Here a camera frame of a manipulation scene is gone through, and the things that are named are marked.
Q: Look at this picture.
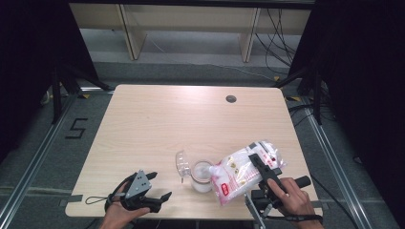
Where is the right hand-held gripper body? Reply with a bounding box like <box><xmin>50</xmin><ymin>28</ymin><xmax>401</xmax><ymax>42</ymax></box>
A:
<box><xmin>244</xmin><ymin>175</ymin><xmax>312</xmax><ymax>229</ymax></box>

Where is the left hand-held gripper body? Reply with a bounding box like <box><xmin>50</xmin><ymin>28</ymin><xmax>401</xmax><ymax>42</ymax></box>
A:
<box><xmin>119</xmin><ymin>170</ymin><xmax>162</xmax><ymax>214</ymax></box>

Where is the red and white spouted pouch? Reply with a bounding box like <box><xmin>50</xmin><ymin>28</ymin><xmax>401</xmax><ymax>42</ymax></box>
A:
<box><xmin>208</xmin><ymin>139</ymin><xmax>287</xmax><ymax>207</ymax></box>

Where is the clear glass jar with lid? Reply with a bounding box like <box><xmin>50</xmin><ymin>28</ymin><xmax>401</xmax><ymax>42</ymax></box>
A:
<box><xmin>175</xmin><ymin>149</ymin><xmax>218</xmax><ymax>194</ymax></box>

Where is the person's right hand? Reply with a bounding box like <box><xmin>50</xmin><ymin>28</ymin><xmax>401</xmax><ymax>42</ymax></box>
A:
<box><xmin>266</xmin><ymin>177</ymin><xmax>315</xmax><ymax>221</ymax></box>

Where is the person's left hand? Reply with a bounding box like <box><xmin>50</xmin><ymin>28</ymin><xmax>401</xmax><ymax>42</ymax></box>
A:
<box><xmin>100</xmin><ymin>182</ymin><xmax>151</xmax><ymax>225</ymax></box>

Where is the grey tape strip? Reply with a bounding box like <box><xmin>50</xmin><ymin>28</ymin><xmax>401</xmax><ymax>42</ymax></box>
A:
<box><xmin>58</xmin><ymin>194</ymin><xmax>84</xmax><ymax>208</ymax></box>
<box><xmin>313</xmin><ymin>199</ymin><xmax>330</xmax><ymax>211</ymax></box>

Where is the black metal stand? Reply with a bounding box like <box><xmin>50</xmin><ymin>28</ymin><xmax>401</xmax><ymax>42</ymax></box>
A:
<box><xmin>272</xmin><ymin>62</ymin><xmax>325</xmax><ymax>126</ymax></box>
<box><xmin>51</xmin><ymin>62</ymin><xmax>115</xmax><ymax>125</ymax></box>

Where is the black curtain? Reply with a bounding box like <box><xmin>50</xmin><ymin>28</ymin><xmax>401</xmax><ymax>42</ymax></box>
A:
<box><xmin>0</xmin><ymin>0</ymin><xmax>100</xmax><ymax>164</ymax></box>
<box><xmin>287</xmin><ymin>0</ymin><xmax>405</xmax><ymax>229</ymax></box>

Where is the light wooden shelf unit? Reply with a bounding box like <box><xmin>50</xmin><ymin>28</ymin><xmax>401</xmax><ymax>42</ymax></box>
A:
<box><xmin>69</xmin><ymin>3</ymin><xmax>312</xmax><ymax>63</ymax></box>

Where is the black floor cable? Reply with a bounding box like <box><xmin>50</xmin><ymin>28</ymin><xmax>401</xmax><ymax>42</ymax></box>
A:
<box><xmin>309</xmin><ymin>174</ymin><xmax>361</xmax><ymax>229</ymax></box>

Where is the aluminium floor rail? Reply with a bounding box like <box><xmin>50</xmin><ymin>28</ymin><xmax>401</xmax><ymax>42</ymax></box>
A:
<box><xmin>0</xmin><ymin>92</ymin><xmax>79</xmax><ymax>225</ymax></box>
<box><xmin>302</xmin><ymin>100</ymin><xmax>375</xmax><ymax>229</ymax></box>

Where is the thin white floor cable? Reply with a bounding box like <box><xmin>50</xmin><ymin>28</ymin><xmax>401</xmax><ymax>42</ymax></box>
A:
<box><xmin>146</xmin><ymin>32</ymin><xmax>275</xmax><ymax>81</ymax></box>

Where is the bundle of black cables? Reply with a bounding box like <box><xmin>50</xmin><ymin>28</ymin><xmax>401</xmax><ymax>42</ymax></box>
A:
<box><xmin>254</xmin><ymin>8</ymin><xmax>304</xmax><ymax>76</ymax></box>

